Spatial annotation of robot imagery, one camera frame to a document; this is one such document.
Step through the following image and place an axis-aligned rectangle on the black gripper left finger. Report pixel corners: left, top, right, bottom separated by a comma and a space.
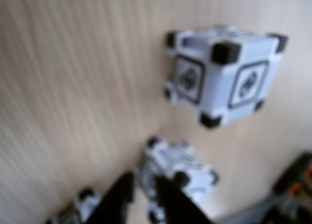
94, 172, 135, 224

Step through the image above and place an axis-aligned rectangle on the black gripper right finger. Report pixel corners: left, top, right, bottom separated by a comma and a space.
154, 175, 213, 224

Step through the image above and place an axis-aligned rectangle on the white cube heart symbol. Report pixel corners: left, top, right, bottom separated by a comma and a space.
135, 136, 219, 224

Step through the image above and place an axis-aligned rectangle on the white cube zigzag symbol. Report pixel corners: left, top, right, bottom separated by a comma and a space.
163, 25, 289, 130

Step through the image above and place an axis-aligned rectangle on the white cube crossed-loops symbol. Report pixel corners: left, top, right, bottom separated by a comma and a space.
47, 187, 102, 224

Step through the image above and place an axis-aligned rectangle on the dark device with orange parts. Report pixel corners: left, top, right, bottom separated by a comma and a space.
267, 150, 312, 224

